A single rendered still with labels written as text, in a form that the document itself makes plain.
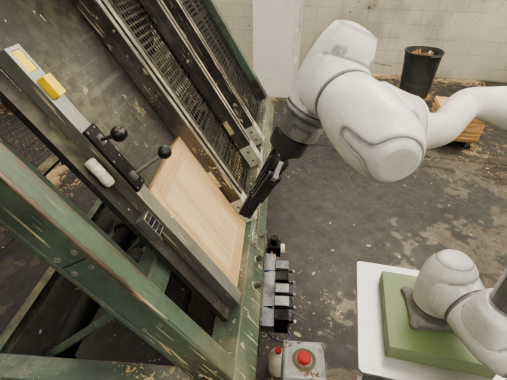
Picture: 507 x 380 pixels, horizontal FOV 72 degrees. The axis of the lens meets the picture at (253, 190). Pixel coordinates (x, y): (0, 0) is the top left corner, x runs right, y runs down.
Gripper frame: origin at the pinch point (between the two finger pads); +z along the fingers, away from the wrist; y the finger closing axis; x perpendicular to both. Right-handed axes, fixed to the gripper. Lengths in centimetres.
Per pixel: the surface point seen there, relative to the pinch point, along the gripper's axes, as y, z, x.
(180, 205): -24.4, 30.6, -14.5
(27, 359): 10, 88, -39
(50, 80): -10, -1, -52
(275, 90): -435, 121, 37
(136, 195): -9.1, 20.0, -26.1
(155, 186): -19.9, 23.8, -23.6
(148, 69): -52, 5, -43
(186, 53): -98, 11, -41
